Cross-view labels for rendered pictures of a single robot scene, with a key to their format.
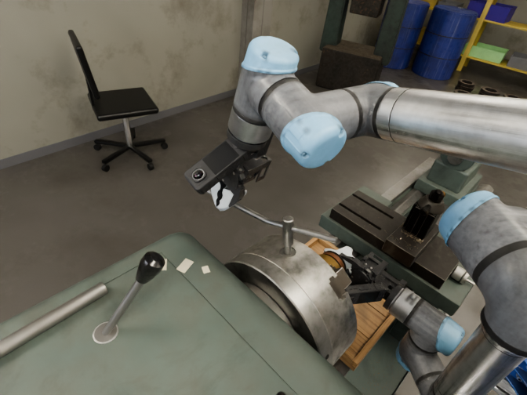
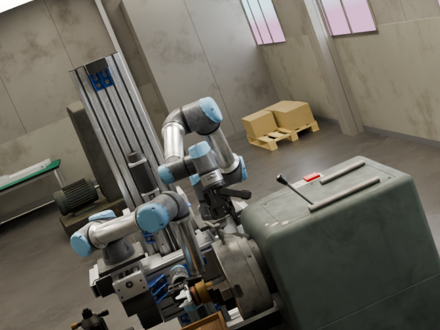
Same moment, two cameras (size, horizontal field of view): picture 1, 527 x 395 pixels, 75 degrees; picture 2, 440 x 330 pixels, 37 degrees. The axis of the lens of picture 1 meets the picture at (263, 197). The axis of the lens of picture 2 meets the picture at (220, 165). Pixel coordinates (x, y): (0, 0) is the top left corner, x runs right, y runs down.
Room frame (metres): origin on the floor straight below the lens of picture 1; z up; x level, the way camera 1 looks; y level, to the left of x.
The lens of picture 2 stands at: (2.11, 1.65, 2.03)
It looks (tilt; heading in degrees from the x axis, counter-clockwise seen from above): 12 degrees down; 224
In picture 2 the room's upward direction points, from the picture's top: 22 degrees counter-clockwise
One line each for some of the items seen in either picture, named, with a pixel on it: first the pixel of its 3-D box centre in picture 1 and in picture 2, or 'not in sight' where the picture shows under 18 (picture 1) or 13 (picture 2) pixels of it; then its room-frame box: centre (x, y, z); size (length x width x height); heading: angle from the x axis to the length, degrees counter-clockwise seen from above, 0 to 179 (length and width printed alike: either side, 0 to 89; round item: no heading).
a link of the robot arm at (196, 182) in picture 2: not in sight; (205, 181); (0.02, -0.53, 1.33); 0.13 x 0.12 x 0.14; 128
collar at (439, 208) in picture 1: (432, 202); (90, 319); (0.87, -0.52, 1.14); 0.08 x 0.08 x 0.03
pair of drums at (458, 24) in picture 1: (420, 38); not in sight; (6.27, -2.23, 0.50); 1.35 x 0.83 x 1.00; 52
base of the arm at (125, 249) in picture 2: not in sight; (115, 247); (0.41, -0.84, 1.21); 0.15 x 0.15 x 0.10
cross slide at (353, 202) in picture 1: (394, 233); not in sight; (0.91, -0.48, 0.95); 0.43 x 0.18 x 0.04; 50
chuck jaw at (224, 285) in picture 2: not in sight; (224, 291); (0.58, -0.06, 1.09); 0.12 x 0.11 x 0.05; 50
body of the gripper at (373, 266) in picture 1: (376, 280); (181, 290); (0.57, -0.31, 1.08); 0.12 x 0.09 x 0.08; 49
